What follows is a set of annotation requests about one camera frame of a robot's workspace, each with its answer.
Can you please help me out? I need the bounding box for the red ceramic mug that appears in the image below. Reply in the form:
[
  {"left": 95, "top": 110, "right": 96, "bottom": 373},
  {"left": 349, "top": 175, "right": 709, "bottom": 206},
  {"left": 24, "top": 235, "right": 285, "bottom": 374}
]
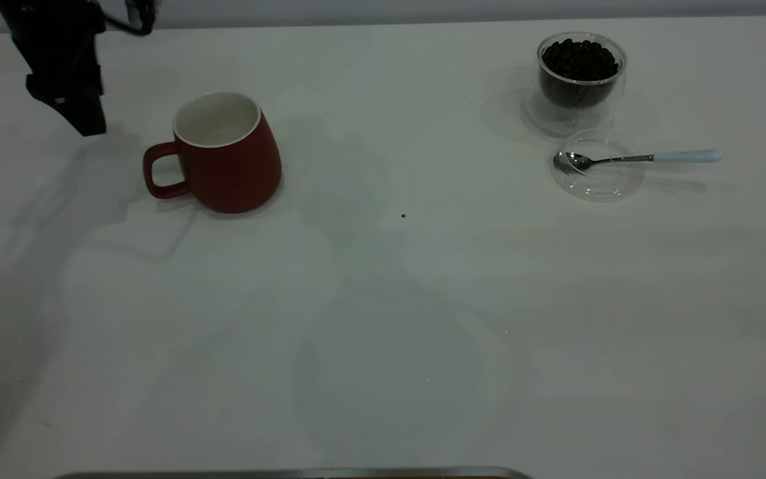
[{"left": 142, "top": 91, "right": 283, "bottom": 215}]

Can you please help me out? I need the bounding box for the metal spoon light blue handle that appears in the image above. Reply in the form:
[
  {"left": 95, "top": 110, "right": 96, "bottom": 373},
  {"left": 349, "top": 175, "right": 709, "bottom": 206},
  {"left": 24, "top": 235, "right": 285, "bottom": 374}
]
[{"left": 554, "top": 149, "right": 724, "bottom": 175}]

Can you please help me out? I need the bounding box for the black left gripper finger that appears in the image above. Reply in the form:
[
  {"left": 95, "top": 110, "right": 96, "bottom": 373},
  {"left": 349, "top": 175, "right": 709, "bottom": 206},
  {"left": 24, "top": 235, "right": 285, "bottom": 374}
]
[
  {"left": 26, "top": 75, "right": 68, "bottom": 110},
  {"left": 57, "top": 86, "right": 107, "bottom": 138}
]

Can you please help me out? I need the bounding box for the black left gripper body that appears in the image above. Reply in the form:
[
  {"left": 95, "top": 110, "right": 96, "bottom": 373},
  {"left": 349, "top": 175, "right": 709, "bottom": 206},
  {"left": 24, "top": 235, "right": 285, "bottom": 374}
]
[{"left": 0, "top": 0, "right": 106, "bottom": 94}]

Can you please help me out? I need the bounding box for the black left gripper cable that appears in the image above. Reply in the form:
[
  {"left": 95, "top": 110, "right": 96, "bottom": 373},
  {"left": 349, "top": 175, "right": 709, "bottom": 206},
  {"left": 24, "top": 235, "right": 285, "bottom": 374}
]
[{"left": 100, "top": 0, "right": 158, "bottom": 37}]

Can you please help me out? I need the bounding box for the glass jar of coffee beans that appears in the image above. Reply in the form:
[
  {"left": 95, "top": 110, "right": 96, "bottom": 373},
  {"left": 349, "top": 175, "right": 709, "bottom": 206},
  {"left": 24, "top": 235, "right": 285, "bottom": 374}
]
[{"left": 521, "top": 32, "right": 628, "bottom": 139}]

